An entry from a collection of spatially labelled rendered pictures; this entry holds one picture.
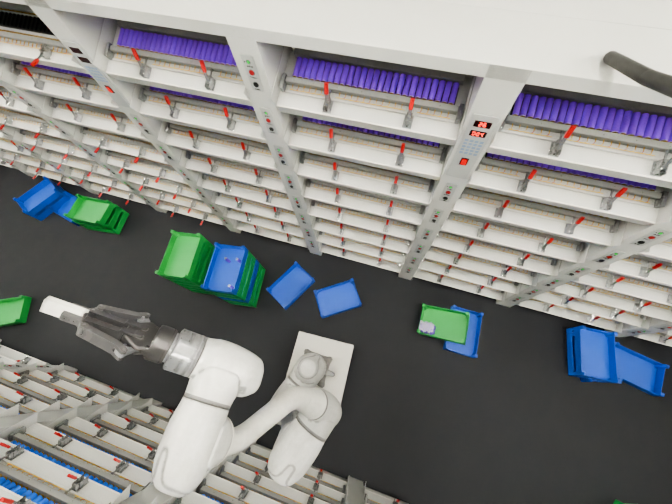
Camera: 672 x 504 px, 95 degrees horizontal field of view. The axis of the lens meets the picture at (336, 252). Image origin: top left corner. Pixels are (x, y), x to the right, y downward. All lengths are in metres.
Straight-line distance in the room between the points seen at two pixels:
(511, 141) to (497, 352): 1.62
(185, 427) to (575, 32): 1.22
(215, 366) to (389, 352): 1.64
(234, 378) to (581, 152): 1.11
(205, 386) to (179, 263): 1.57
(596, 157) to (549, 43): 0.37
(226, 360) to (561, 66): 0.99
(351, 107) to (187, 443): 0.99
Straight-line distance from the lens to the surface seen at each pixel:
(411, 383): 2.26
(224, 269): 2.09
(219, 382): 0.74
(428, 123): 1.08
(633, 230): 1.53
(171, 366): 0.76
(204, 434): 0.75
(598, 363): 2.62
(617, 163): 1.21
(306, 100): 1.15
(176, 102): 1.59
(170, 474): 0.76
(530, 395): 2.49
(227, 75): 1.30
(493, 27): 1.01
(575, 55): 1.00
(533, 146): 1.13
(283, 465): 1.24
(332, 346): 2.00
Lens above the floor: 2.23
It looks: 68 degrees down
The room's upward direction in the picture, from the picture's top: 10 degrees counter-clockwise
